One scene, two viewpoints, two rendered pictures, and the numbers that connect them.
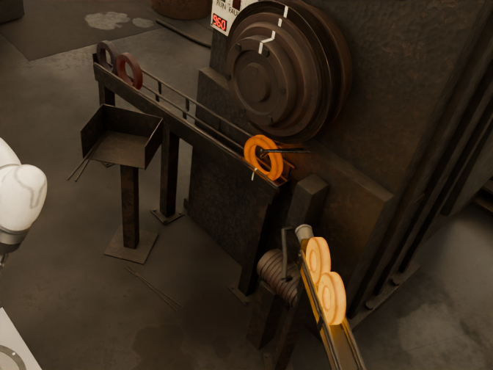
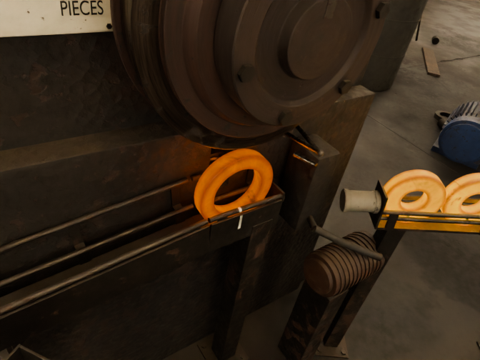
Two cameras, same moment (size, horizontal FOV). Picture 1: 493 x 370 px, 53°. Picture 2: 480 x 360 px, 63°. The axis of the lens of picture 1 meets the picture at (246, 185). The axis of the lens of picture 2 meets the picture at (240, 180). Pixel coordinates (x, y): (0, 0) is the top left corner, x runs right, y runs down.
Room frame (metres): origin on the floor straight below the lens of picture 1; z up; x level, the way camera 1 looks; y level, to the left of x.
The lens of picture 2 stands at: (1.36, 0.59, 1.28)
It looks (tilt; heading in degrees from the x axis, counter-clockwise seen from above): 38 degrees down; 280
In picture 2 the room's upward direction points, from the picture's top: 11 degrees clockwise
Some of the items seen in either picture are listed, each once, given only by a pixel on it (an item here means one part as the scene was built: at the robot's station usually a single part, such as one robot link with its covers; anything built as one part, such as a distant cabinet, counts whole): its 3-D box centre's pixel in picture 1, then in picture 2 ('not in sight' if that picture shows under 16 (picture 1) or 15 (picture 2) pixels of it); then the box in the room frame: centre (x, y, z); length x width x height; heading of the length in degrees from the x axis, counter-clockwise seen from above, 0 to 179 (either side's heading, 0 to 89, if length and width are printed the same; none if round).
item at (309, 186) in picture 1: (307, 206); (303, 182); (1.34, -0.23, 0.68); 0.11 x 0.08 x 0.24; 140
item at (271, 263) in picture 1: (276, 309); (323, 303); (1.16, -0.21, 0.27); 0.22 x 0.13 x 0.53; 50
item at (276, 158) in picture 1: (263, 158); (234, 188); (1.48, -0.04, 0.75); 0.18 x 0.03 x 0.18; 49
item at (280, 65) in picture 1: (259, 81); (308, 33); (1.40, 0.02, 1.12); 0.28 x 0.06 x 0.28; 50
